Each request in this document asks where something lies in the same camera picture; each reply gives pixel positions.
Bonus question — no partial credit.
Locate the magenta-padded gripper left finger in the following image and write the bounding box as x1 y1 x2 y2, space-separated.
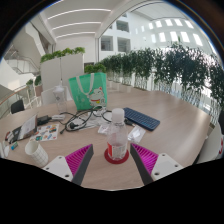
42 143 95 187

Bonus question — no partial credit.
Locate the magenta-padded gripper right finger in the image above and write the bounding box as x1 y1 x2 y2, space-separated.
129 143 185 186

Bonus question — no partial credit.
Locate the clear plastic water bottle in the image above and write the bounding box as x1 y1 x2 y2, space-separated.
106 107 129 162

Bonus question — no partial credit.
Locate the clear plastic packet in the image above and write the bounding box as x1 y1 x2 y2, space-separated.
127 125 147 145

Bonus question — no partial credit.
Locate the flat round red coaster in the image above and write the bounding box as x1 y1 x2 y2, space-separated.
103 147 130 165

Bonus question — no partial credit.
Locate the white grid-patterned mug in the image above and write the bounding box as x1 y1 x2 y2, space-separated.
24 139 50 168

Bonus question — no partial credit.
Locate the colourful sticker sheet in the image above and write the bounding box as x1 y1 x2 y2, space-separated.
29 123 60 143

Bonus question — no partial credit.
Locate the dark blue keyboard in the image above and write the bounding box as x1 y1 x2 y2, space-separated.
123 106 161 132

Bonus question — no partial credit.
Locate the white power adapter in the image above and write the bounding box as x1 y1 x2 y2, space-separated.
51 114 67 121

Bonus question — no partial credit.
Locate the black power adapter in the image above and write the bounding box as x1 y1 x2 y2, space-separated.
36 114 52 126

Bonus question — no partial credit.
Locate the open magazine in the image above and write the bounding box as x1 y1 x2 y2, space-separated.
4 114 38 144

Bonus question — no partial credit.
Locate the clear tall shaker bottle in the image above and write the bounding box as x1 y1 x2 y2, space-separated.
53 81 69 115

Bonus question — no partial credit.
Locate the white chair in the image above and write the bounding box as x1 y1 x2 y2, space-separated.
196 123 224 164
40 86 73 106

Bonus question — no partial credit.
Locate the green tote bag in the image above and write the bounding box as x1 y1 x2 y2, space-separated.
68 72 108 112

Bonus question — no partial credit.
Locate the black chair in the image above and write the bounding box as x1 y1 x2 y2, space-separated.
10 99 26 115

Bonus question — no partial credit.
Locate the small potted plant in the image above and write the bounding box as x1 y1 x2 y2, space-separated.
25 74 44 98

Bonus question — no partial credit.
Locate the row of green potted plants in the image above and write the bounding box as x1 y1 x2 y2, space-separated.
83 43 224 114

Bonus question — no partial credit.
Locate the plant-topped white cabinet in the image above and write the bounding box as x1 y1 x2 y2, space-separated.
39 46 86 101

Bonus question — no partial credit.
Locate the black cable bundle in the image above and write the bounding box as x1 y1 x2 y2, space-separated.
59 107 114 134

